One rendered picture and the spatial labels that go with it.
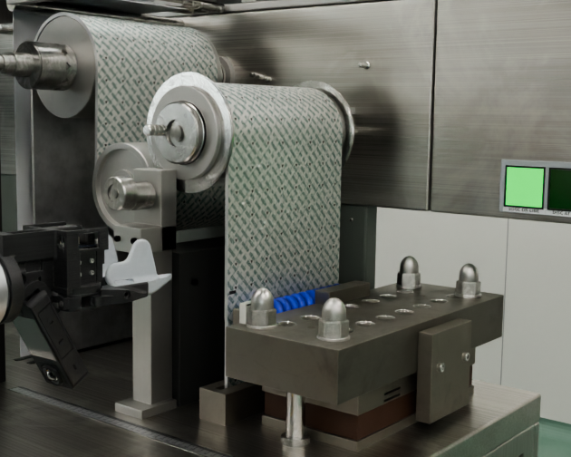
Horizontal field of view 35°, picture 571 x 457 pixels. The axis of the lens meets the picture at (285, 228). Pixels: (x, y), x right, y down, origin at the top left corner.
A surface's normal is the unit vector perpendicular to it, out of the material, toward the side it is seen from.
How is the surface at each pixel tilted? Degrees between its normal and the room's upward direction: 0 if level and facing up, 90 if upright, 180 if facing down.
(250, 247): 90
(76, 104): 90
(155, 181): 90
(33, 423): 0
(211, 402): 90
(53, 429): 0
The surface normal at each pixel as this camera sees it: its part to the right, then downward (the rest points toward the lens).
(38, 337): -0.52, 0.56
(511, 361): -0.62, 0.09
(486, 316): 0.78, 0.09
